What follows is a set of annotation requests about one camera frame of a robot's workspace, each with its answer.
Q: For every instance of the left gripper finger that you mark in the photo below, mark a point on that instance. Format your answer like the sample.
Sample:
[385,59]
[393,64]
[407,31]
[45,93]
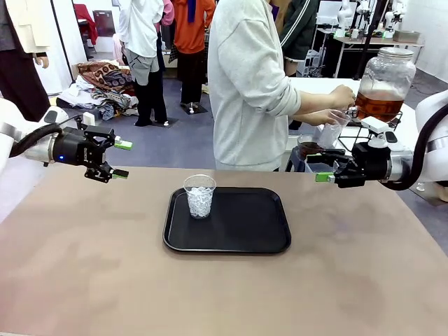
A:
[101,173]
[122,144]

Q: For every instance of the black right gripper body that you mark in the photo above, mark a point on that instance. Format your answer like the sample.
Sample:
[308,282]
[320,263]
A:
[371,162]

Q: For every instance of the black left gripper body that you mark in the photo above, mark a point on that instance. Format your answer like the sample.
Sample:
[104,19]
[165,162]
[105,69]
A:
[71,148]

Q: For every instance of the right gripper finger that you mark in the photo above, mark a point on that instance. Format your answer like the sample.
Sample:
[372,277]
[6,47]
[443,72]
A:
[323,177]
[332,155]

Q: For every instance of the tall clear iced cup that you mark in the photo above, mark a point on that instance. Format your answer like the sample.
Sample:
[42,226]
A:
[330,136]

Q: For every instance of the short clear iced cup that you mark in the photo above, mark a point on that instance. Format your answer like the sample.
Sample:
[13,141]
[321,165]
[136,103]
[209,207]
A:
[200,203]

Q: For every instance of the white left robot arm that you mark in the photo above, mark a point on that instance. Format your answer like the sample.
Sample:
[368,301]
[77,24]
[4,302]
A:
[10,119]

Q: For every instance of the person's left forearm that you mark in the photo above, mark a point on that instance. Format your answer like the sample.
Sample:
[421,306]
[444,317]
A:
[315,118]

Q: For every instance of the person's right forearm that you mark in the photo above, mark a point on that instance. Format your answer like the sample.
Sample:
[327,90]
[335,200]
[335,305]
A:
[315,101]

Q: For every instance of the glass drink dispenser jar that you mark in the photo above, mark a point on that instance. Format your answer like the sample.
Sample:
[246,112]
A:
[385,77]

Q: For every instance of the person's left hand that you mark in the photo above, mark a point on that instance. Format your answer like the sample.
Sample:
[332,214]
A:
[332,117]

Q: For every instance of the person's right hand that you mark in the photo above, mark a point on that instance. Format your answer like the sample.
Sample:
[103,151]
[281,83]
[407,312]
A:
[343,98]

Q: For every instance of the dark round container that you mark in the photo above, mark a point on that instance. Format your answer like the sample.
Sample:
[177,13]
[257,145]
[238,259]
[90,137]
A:
[309,145]

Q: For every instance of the dark blue stool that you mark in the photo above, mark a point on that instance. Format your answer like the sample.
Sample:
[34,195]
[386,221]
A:
[299,161]

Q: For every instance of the pile of patterned clothes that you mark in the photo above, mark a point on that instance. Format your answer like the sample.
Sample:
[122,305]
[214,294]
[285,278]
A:
[105,80]

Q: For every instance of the white side table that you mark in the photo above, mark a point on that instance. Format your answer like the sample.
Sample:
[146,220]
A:
[315,85]

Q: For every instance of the person in grey sweatshirt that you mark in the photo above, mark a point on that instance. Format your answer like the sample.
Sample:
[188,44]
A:
[245,87]

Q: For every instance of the black plastic serving tray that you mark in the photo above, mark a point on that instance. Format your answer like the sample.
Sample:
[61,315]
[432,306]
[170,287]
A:
[227,234]

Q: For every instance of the black slanted pole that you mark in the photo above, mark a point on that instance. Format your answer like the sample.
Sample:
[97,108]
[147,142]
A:
[367,45]

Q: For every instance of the figure in white shirt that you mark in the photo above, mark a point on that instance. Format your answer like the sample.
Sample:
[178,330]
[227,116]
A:
[140,28]

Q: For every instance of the background work table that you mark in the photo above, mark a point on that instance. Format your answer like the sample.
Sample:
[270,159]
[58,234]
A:
[367,41]

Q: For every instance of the dark maroon chair back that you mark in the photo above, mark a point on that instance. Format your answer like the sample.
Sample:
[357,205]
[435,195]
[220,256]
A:
[103,22]

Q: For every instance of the red hanging garment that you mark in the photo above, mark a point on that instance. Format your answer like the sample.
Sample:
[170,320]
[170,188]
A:
[85,21]

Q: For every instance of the grey metal box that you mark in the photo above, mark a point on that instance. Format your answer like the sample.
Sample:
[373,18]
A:
[406,36]

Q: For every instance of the figure in cream jacket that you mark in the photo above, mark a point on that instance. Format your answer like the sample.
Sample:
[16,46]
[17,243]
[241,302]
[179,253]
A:
[21,28]

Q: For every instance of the person in dark striped jacket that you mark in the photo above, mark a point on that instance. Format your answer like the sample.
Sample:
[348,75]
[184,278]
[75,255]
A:
[301,28]

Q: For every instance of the figure in orange top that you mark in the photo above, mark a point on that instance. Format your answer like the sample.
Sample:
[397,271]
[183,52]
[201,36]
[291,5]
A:
[192,31]

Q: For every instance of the small white background robot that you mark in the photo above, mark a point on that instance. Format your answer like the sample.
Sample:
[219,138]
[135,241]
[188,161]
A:
[344,14]
[395,15]

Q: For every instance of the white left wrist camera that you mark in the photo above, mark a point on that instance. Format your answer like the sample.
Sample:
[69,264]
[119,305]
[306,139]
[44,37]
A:
[88,119]

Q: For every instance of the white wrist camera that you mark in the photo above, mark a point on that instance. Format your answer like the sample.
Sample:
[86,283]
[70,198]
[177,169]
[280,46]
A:
[376,125]
[88,119]

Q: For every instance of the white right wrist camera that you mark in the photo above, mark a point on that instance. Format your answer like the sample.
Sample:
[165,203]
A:
[376,125]

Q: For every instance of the black panel frame pole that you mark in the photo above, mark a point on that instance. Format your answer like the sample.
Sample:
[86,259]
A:
[63,45]

